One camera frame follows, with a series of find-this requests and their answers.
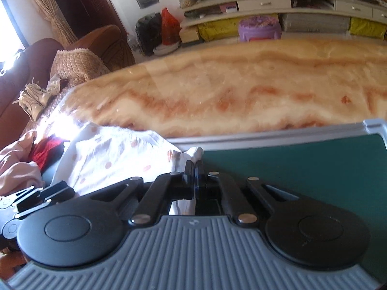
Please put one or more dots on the beige curtain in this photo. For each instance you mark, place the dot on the beige curtain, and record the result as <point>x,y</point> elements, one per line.
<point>51,9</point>

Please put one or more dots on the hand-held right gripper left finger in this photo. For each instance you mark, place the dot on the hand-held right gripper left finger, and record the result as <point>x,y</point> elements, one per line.
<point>189,181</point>

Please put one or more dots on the dark wooden door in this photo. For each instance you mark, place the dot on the dark wooden door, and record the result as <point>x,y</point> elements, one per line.
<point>81,6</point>

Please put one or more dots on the white polka dot shirt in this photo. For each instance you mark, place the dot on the white polka dot shirt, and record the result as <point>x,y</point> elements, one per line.
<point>115,157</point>

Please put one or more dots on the purple plastic stool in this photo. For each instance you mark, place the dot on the purple plastic stool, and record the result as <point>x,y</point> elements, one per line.
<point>258,27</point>

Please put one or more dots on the black bag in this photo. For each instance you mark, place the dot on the black bag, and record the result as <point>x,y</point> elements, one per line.
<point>148,33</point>

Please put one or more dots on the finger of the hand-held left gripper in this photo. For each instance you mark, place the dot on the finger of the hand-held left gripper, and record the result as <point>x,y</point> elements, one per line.
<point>57,192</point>
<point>28,199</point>

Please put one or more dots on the brown leather sofa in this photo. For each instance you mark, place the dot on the brown leather sofa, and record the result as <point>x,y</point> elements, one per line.
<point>18,75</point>

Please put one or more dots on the cream tasselled knit cloth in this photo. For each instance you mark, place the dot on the cream tasselled knit cloth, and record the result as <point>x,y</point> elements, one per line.
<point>33,99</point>

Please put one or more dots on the beige sofa cover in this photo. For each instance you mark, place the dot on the beige sofa cover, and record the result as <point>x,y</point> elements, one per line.
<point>57,108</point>

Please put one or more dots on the red garment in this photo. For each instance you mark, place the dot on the red garment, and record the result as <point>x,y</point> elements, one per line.
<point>47,148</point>

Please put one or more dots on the cardboard box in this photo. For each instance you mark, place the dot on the cardboard box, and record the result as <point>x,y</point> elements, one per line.
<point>189,33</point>

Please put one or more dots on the grey storage bag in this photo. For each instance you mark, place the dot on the grey storage bag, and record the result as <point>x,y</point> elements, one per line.
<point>314,22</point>

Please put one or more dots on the red plastic bag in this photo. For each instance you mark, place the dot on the red plastic bag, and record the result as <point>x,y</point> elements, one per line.
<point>169,27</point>

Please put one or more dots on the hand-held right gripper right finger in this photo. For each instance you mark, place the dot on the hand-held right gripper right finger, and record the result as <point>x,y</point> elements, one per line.
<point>200,181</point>

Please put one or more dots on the pink garment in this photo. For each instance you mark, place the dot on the pink garment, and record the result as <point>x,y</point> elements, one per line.
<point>18,172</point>

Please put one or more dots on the green table mat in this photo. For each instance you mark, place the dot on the green table mat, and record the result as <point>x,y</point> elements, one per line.
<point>287,163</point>

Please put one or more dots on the beige quilted cushion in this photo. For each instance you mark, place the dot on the beige quilted cushion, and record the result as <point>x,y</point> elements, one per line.
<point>78,66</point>

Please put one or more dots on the white round stand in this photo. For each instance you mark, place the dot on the white round stand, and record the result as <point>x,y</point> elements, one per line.
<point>166,49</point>

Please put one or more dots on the beige television cabinet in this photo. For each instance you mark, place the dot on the beige television cabinet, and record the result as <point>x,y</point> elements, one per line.
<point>263,4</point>

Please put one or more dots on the yellow storage bag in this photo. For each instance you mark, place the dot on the yellow storage bag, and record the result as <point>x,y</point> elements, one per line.
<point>214,29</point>
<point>367,27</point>

